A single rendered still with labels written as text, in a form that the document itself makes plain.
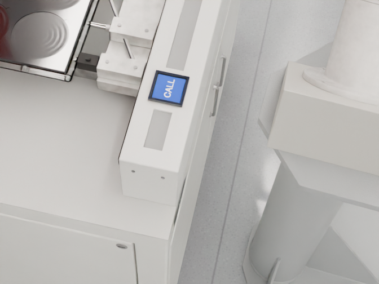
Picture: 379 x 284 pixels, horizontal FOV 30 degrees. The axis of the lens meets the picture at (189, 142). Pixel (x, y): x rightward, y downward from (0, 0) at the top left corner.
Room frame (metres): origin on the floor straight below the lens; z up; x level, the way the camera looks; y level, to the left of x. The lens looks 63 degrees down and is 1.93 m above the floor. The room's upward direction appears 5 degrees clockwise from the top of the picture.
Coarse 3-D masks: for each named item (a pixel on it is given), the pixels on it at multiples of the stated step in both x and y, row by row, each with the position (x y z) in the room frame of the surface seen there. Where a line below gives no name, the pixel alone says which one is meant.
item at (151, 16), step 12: (132, 0) 0.83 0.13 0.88; (144, 0) 0.83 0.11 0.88; (156, 0) 0.83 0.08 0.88; (120, 12) 0.80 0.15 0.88; (132, 12) 0.80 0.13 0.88; (144, 12) 0.80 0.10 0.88; (156, 12) 0.81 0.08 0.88; (156, 24) 0.78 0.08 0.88; (108, 48) 0.72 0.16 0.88; (120, 48) 0.72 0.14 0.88; (132, 48) 0.72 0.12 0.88; (144, 48) 0.72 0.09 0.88; (144, 60) 0.70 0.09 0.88; (108, 84) 0.64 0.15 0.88; (120, 84) 0.64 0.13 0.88; (132, 84) 0.65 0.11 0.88
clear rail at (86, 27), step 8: (96, 0) 0.80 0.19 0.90; (96, 8) 0.79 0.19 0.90; (88, 16) 0.77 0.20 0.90; (88, 24) 0.75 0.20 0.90; (80, 32) 0.73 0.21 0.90; (88, 32) 0.74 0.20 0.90; (80, 48) 0.70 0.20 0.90; (72, 56) 0.68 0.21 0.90; (72, 64) 0.66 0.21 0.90; (72, 72) 0.65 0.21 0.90
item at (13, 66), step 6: (0, 60) 0.66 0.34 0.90; (0, 66) 0.65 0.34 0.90; (6, 66) 0.65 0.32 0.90; (12, 66) 0.65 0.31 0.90; (18, 66) 0.65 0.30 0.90; (30, 66) 0.65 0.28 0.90; (24, 72) 0.64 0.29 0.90; (30, 72) 0.64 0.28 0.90; (36, 72) 0.64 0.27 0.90; (42, 72) 0.64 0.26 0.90; (48, 72) 0.64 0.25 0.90; (54, 72) 0.64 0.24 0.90; (54, 78) 0.63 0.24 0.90; (60, 78) 0.63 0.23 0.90; (66, 78) 0.63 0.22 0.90
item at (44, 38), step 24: (0, 0) 0.79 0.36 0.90; (24, 0) 0.79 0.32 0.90; (48, 0) 0.80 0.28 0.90; (72, 0) 0.80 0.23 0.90; (0, 24) 0.74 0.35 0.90; (24, 24) 0.74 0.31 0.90; (48, 24) 0.74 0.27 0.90; (72, 24) 0.75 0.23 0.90; (0, 48) 0.68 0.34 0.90; (24, 48) 0.69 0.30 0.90; (48, 48) 0.69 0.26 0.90; (72, 48) 0.70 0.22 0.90
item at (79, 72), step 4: (68, 64) 0.70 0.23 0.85; (76, 68) 0.69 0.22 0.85; (76, 72) 0.69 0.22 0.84; (80, 72) 0.69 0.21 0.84; (84, 72) 0.69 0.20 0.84; (88, 72) 0.69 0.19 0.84; (92, 72) 0.68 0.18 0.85; (76, 76) 0.69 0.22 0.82; (80, 76) 0.69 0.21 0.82; (84, 76) 0.69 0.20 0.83; (88, 76) 0.69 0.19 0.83; (92, 76) 0.69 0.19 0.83; (96, 76) 0.68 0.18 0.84
